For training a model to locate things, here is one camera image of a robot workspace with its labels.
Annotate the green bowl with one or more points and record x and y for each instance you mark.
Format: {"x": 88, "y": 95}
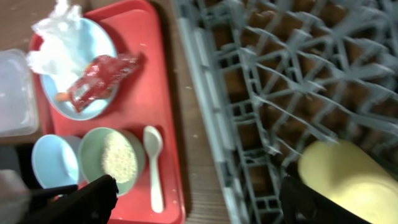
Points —
{"x": 91, "y": 151}

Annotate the light blue plate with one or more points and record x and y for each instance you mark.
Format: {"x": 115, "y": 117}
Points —
{"x": 93, "y": 41}

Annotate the grey dishwasher rack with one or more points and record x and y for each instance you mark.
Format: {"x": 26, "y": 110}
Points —
{"x": 274, "y": 76}

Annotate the white plastic spoon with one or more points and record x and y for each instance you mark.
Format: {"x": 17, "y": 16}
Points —
{"x": 153, "y": 144}

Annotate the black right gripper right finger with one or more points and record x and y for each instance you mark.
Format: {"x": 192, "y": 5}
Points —
{"x": 302, "y": 205}

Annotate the white tissue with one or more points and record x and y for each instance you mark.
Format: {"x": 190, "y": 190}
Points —
{"x": 58, "y": 57}

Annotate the white rice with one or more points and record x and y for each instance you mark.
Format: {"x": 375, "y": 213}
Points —
{"x": 118, "y": 159}

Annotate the red plastic tray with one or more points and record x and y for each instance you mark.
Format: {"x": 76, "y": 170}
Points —
{"x": 143, "y": 100}

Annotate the red snack wrapper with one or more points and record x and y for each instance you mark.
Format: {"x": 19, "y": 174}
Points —
{"x": 100, "y": 78}

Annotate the clear plastic bin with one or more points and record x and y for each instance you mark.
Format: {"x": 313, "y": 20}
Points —
{"x": 19, "y": 115}

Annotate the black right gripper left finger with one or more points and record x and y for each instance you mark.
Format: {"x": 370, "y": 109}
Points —
{"x": 70, "y": 205}

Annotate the light blue bowl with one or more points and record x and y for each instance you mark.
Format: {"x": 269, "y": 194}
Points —
{"x": 55, "y": 161}

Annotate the yellow cup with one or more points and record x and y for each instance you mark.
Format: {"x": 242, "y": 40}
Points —
{"x": 345, "y": 174}

